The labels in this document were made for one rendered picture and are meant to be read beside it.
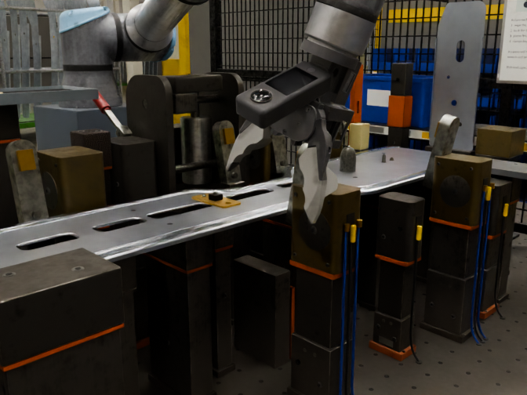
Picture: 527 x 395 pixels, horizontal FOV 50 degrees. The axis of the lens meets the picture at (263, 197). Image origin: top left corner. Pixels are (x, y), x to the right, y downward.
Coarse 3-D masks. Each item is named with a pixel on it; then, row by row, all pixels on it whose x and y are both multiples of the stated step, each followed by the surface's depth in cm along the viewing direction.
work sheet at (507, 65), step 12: (516, 0) 147; (504, 12) 150; (516, 12) 148; (504, 24) 151; (516, 24) 148; (504, 36) 151; (516, 36) 149; (504, 48) 152; (516, 48) 150; (504, 60) 152; (516, 60) 150; (504, 72) 153; (516, 72) 151
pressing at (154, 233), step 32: (416, 160) 123; (192, 192) 95; (224, 192) 95; (288, 192) 95; (32, 224) 77; (64, 224) 78; (96, 224) 78; (160, 224) 78; (192, 224) 78; (224, 224) 79; (0, 256) 66; (32, 256) 66; (128, 256) 69
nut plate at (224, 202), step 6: (192, 198) 91; (198, 198) 90; (204, 198) 90; (210, 198) 89; (216, 198) 89; (222, 198) 89; (228, 198) 90; (210, 204) 88; (216, 204) 87; (222, 204) 87; (228, 204) 87; (234, 204) 87; (240, 204) 88
